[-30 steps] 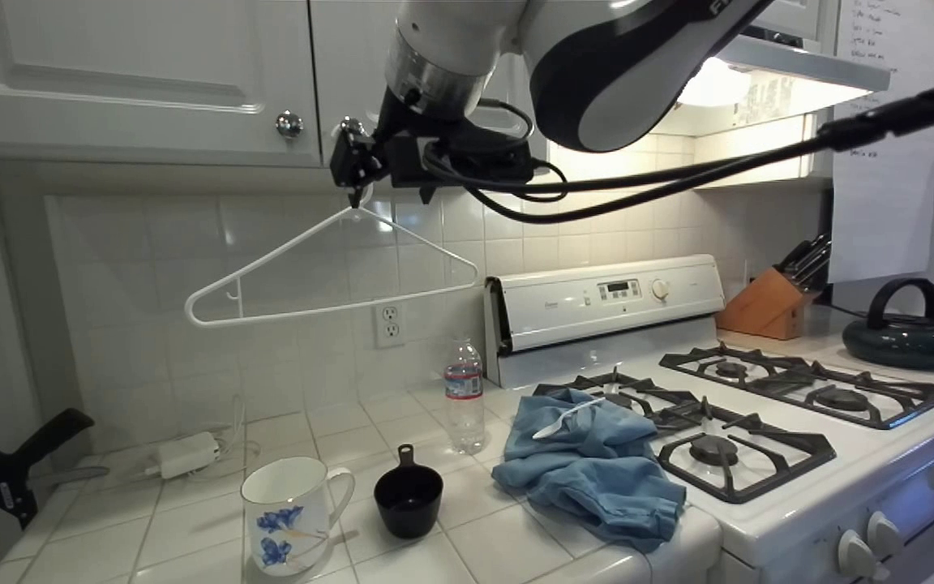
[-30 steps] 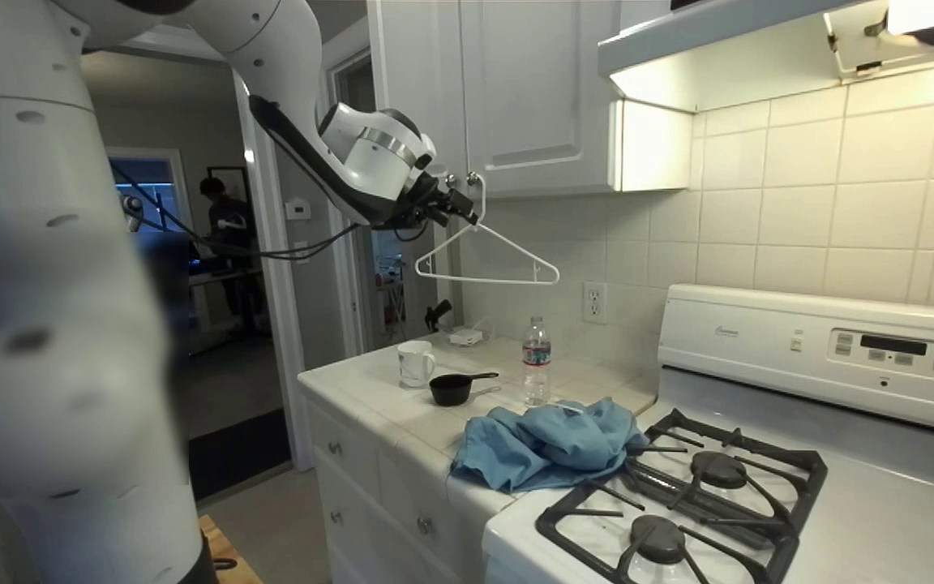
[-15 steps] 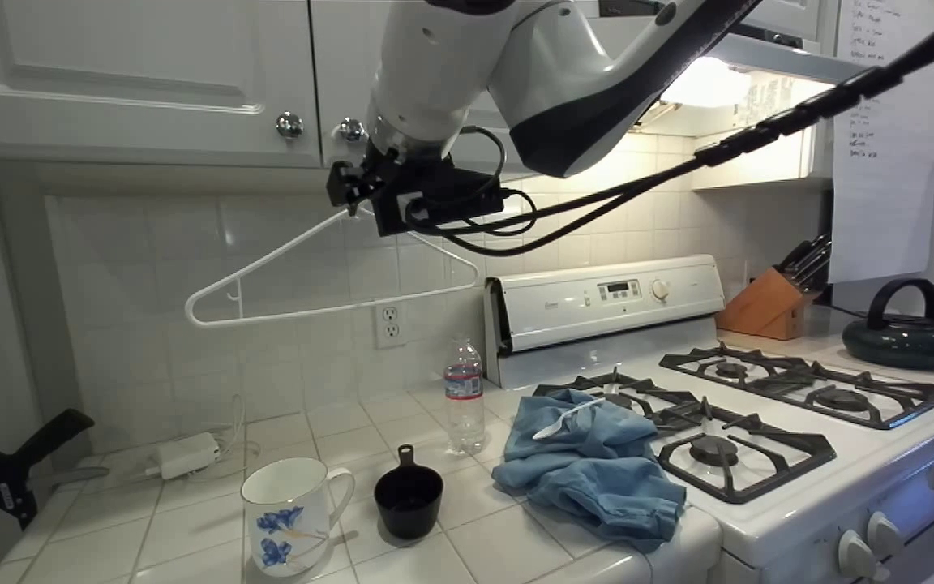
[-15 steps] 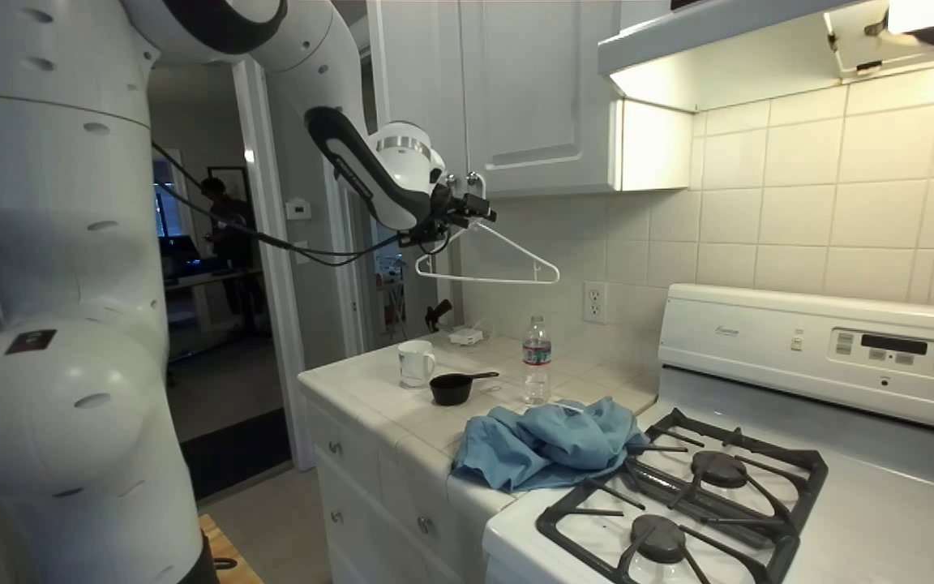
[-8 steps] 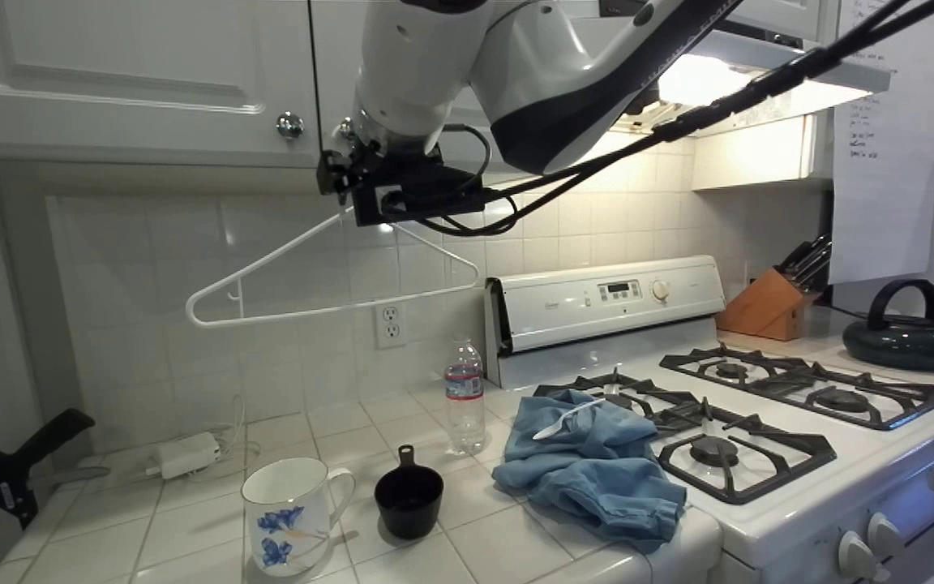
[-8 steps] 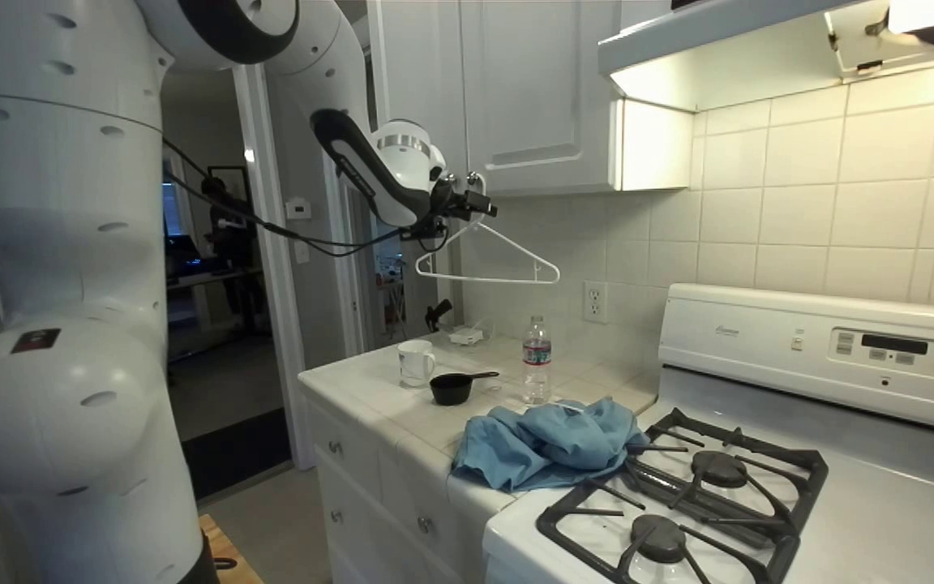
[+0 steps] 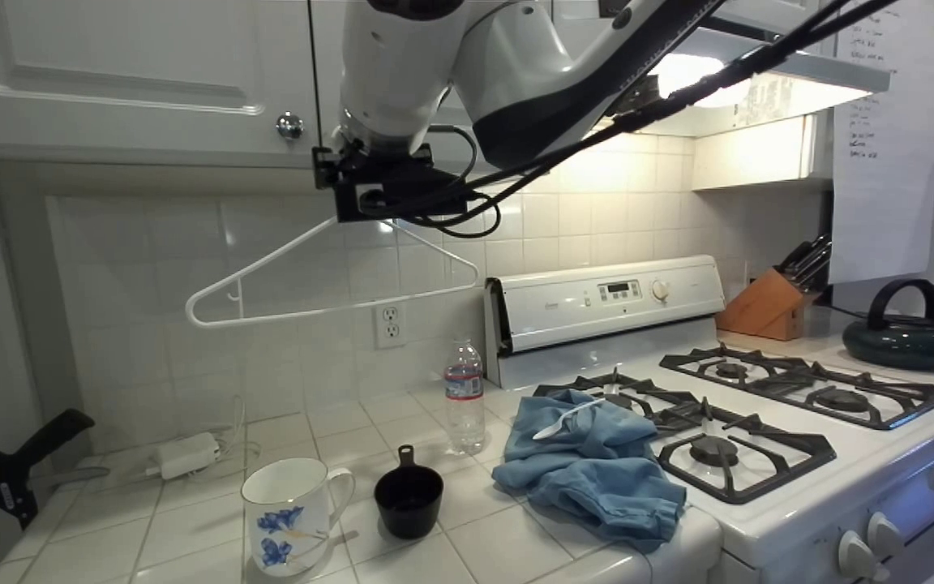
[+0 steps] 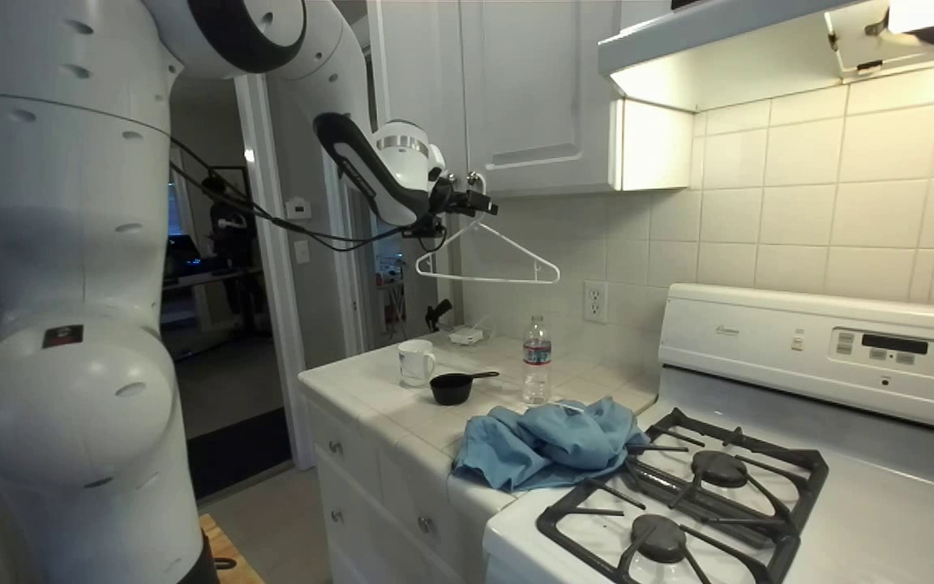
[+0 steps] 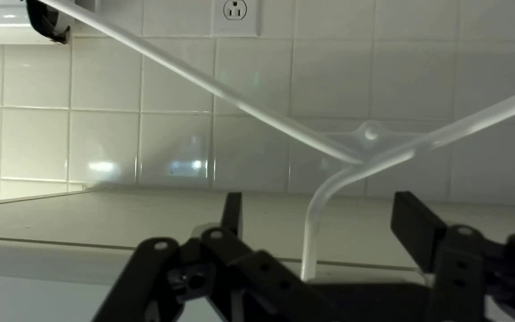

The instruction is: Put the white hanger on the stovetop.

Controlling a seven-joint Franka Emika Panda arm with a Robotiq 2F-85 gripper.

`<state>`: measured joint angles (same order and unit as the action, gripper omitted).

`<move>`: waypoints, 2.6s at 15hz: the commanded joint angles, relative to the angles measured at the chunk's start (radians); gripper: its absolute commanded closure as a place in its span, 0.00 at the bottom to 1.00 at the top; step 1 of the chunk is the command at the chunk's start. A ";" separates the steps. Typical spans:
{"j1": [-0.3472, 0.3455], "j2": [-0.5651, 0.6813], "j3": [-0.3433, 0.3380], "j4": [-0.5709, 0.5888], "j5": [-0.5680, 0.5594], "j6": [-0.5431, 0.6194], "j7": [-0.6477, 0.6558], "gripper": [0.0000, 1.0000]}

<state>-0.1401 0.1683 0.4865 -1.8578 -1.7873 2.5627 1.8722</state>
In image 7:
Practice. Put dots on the black clamp mount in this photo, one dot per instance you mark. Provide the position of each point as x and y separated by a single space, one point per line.
25 459

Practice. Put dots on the black stove grate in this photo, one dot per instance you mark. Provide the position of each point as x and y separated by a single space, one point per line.
801 449
786 368
909 397
671 399

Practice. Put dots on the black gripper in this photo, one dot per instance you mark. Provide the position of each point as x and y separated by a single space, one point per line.
382 179

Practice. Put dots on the black measuring cup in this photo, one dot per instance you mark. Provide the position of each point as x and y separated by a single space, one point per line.
405 503

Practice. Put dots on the metal cabinet knob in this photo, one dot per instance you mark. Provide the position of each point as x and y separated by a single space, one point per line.
289 129

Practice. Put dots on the white plastic spoon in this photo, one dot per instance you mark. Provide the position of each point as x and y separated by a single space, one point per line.
564 420

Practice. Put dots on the white range hood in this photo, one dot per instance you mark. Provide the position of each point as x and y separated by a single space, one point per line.
794 82

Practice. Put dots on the grey round burner cap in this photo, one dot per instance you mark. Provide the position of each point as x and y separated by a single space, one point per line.
842 399
716 451
729 370

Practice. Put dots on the white paper sheet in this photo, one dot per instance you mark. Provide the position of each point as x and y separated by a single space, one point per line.
890 142

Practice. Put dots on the white stove knob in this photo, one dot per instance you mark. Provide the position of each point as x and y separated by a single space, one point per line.
888 534
856 555

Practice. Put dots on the white mug blue flowers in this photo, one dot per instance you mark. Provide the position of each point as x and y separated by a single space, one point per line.
282 519

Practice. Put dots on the wooden knife block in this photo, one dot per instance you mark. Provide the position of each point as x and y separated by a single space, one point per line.
761 309

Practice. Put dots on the dark green kettle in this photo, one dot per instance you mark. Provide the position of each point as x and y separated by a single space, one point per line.
906 341

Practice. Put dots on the white upper cabinet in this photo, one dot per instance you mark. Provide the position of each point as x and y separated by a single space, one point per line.
110 76

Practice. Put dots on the white wall outlet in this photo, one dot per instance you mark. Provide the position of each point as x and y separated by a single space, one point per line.
389 326

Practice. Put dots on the white gas stove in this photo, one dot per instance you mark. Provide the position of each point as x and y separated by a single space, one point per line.
599 313

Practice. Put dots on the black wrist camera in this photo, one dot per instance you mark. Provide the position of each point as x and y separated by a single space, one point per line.
446 189

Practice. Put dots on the blue cloth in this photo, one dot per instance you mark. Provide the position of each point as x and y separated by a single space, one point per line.
586 474

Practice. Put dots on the white power adapter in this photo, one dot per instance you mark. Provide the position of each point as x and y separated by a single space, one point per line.
188 457

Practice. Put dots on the white plastic hanger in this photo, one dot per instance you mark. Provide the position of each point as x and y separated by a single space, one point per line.
325 307

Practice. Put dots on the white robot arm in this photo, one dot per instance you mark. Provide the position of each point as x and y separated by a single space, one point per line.
521 65

